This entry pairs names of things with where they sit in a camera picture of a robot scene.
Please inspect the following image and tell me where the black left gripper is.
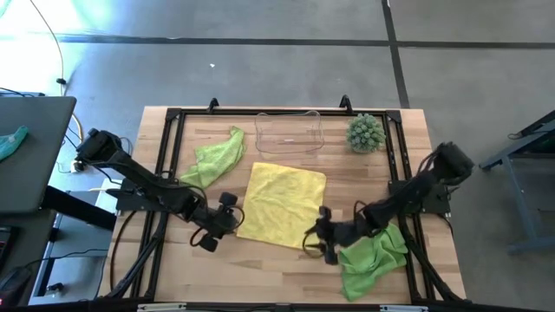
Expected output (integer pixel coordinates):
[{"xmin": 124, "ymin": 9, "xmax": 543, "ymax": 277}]
[{"xmin": 189, "ymin": 191, "xmax": 240, "ymax": 254}]

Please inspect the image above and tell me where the green microfiber towel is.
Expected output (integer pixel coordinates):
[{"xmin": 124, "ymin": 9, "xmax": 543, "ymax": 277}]
[
  {"xmin": 180, "ymin": 125, "xmax": 247, "ymax": 190},
  {"xmin": 337, "ymin": 223, "xmax": 409, "ymax": 302}
]

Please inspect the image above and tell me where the white bracket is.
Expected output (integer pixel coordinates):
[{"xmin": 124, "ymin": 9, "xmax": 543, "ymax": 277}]
[
  {"xmin": 380, "ymin": 304, "xmax": 429, "ymax": 312},
  {"xmin": 137, "ymin": 302, "xmax": 187, "ymax": 312}
]

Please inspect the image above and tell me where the black computer mouse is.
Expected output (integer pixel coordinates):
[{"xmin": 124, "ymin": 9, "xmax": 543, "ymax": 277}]
[{"xmin": 0, "ymin": 264, "xmax": 34, "ymax": 307}]

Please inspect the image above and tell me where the green artificial plant in pot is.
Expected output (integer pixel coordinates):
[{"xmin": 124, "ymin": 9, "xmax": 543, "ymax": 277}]
[{"xmin": 345, "ymin": 113, "xmax": 387, "ymax": 154}]

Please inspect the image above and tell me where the grey-blue side table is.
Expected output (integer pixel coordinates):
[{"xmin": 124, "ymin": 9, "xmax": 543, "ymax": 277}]
[{"xmin": 479, "ymin": 108, "xmax": 555, "ymax": 256}]

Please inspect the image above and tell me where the yellow floor cable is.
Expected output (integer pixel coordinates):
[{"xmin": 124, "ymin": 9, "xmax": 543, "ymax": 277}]
[{"xmin": 29, "ymin": 0, "xmax": 86, "ymax": 142}]

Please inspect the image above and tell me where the black keyboard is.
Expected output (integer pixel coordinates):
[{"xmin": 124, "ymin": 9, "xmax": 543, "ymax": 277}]
[{"xmin": 0, "ymin": 224, "xmax": 19, "ymax": 272}]

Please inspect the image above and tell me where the clear plastic basket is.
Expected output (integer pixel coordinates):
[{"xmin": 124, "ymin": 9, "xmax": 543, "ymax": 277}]
[{"xmin": 254, "ymin": 110, "xmax": 326, "ymax": 155}]

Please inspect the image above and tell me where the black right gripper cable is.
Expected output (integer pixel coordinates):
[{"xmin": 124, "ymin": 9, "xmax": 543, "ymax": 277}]
[{"xmin": 302, "ymin": 231, "xmax": 327, "ymax": 260}]

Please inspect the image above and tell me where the grey desk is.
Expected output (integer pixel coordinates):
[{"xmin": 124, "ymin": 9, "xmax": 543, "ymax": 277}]
[{"xmin": 0, "ymin": 95, "xmax": 78, "ymax": 216}]

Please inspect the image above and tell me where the teal cloth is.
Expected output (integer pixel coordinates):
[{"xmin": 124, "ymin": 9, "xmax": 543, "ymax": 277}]
[{"xmin": 0, "ymin": 125, "xmax": 29, "ymax": 162}]

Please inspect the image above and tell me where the black desk crossbar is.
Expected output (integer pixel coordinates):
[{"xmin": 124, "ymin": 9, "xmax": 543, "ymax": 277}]
[{"xmin": 41, "ymin": 185, "xmax": 118, "ymax": 231}]

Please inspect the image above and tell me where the yellow microfiber towel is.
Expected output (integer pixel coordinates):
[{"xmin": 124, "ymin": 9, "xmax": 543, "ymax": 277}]
[{"xmin": 236, "ymin": 161, "xmax": 328, "ymax": 250}]

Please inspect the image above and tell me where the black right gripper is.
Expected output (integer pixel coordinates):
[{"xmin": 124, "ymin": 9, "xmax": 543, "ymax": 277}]
[{"xmin": 308, "ymin": 205, "xmax": 373, "ymax": 267}]

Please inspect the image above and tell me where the black metal table frame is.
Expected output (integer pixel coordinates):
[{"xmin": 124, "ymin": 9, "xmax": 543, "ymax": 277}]
[{"xmin": 98, "ymin": 94, "xmax": 469, "ymax": 304}]

